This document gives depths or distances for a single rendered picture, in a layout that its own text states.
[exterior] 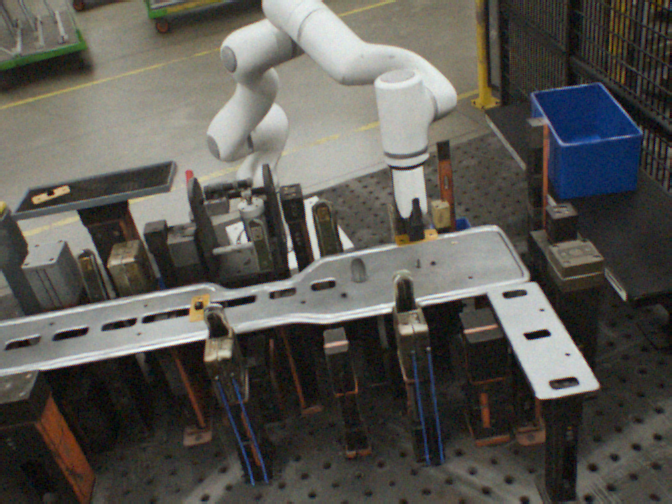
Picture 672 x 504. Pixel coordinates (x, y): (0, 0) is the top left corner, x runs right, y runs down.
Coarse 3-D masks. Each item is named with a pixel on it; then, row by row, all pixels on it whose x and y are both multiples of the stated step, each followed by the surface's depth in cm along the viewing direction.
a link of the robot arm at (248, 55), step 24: (264, 24) 146; (240, 48) 143; (264, 48) 145; (288, 48) 148; (240, 72) 146; (264, 72) 157; (240, 96) 164; (264, 96) 161; (216, 120) 177; (240, 120) 171; (216, 144) 179; (240, 144) 176
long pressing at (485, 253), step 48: (480, 240) 144; (192, 288) 147; (288, 288) 141; (336, 288) 138; (384, 288) 135; (432, 288) 133; (480, 288) 131; (0, 336) 144; (48, 336) 141; (96, 336) 138; (144, 336) 135; (192, 336) 133
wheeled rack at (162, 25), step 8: (144, 0) 787; (176, 0) 750; (184, 0) 752; (192, 0) 749; (200, 0) 746; (208, 0) 748; (216, 0) 751; (224, 0) 754; (152, 8) 745; (160, 8) 742; (168, 8) 740; (176, 8) 742; (184, 8) 744; (152, 16) 739; (160, 16) 745; (160, 24) 753; (168, 24) 756; (160, 32) 758
